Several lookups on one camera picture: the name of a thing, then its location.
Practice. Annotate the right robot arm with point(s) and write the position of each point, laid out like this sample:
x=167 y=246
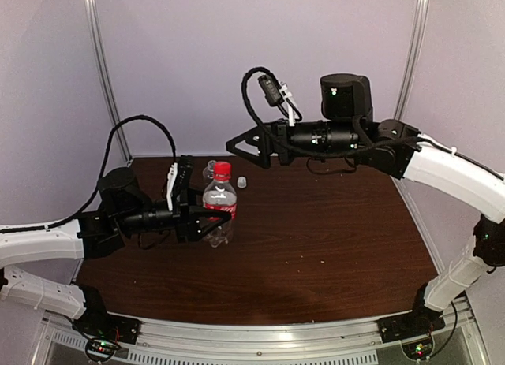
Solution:
x=348 y=131

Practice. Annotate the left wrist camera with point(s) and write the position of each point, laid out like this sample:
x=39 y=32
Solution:
x=177 y=179

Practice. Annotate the small cola bottle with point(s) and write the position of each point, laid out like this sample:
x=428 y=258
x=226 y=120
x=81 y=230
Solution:
x=221 y=196

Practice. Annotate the large clear plastic bottle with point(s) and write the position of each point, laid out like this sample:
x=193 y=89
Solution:
x=208 y=172

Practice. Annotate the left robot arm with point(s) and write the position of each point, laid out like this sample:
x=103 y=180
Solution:
x=125 y=210

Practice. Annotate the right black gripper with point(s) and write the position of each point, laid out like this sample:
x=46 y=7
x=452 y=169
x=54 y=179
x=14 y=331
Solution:
x=267 y=148

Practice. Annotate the right rear frame post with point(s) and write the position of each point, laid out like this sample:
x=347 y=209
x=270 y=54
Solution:
x=420 y=18

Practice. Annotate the white bottle cap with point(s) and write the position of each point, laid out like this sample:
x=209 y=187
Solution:
x=241 y=182

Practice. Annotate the frame post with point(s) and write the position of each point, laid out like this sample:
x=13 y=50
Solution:
x=101 y=60
x=420 y=18

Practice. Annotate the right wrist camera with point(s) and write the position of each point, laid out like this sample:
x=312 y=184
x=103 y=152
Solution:
x=278 y=95

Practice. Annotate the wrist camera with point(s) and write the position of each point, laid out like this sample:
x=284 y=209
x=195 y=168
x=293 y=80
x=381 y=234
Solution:
x=278 y=95
x=177 y=179

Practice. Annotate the left rear frame post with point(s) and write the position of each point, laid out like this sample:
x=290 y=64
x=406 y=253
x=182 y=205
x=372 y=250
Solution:
x=101 y=60

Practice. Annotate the red cola bottle cap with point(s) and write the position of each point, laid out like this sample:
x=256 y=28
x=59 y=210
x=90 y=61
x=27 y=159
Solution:
x=222 y=171

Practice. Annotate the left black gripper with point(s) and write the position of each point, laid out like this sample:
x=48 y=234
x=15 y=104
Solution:
x=187 y=219

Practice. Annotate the aluminium front frame rail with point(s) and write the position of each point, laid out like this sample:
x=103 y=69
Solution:
x=355 y=341

